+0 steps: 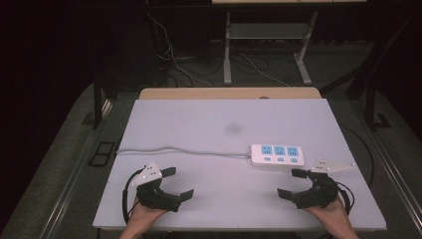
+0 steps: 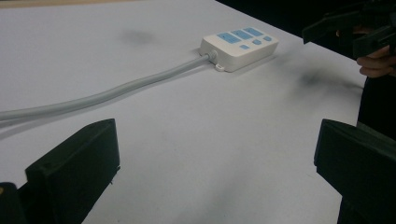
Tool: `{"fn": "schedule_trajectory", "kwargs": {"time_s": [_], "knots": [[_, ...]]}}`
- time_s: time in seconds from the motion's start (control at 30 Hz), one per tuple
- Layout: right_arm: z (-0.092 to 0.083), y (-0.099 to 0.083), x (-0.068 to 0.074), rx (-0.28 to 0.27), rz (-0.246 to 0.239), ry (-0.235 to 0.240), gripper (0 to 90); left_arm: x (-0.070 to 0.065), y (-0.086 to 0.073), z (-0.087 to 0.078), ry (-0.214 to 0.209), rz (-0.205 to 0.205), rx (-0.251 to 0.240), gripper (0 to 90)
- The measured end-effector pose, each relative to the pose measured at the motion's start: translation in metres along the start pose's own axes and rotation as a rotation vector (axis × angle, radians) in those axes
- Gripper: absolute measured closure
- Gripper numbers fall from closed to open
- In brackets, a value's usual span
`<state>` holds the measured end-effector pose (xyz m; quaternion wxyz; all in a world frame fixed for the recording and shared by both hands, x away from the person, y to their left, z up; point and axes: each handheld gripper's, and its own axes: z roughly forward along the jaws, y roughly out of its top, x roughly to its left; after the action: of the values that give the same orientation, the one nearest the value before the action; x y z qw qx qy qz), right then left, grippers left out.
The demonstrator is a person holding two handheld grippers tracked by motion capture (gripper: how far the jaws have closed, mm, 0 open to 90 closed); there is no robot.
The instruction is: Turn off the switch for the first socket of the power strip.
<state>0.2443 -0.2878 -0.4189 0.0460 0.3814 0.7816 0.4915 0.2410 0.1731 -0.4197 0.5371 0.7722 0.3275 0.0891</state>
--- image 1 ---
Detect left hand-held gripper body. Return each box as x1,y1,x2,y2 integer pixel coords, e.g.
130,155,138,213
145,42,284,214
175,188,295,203
130,160,183,213

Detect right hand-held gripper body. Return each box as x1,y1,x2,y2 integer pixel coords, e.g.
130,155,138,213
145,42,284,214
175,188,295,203
293,157,357,210

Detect white power strip blue sockets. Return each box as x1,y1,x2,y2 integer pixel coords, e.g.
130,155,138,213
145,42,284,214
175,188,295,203
250,143,306,169

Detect person's left hand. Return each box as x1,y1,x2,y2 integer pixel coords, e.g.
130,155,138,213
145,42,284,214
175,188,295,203
126,197,168,231

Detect person's right hand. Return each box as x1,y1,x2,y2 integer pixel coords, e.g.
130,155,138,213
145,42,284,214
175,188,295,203
304,196,355,231

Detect white board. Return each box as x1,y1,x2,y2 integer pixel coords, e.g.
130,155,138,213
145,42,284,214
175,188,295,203
92,98,388,232

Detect black metal stand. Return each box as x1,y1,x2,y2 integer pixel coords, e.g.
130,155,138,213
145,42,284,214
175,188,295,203
363,81,392,131

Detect wooden table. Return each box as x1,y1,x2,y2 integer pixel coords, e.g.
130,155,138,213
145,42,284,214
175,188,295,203
138,87,322,101

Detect grey metal shelf stand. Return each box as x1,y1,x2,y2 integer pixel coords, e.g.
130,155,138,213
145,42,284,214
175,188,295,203
223,11,319,87

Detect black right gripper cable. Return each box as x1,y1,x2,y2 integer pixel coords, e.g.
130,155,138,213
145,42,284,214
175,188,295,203
333,180,355,216

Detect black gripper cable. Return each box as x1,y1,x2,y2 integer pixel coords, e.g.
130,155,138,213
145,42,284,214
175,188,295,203
333,180,355,216
120,166,147,225

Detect grey power strip cable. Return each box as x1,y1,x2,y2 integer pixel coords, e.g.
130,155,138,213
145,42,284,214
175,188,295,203
115,145,253,159

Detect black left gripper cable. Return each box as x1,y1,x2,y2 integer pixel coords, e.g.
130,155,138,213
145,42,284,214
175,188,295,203
120,166,147,225

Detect black floor cable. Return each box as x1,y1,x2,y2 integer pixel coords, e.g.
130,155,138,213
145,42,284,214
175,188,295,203
337,121,376,188

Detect black floor frame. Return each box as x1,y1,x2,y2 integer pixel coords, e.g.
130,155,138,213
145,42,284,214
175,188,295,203
88,140,116,167

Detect aluminium floor rail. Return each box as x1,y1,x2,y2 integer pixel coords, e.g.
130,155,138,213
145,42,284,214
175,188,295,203
39,99,114,239
356,106,422,228

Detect white floor cable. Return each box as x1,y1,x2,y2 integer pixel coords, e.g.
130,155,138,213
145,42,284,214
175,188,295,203
146,12,214,88
238,52,291,88

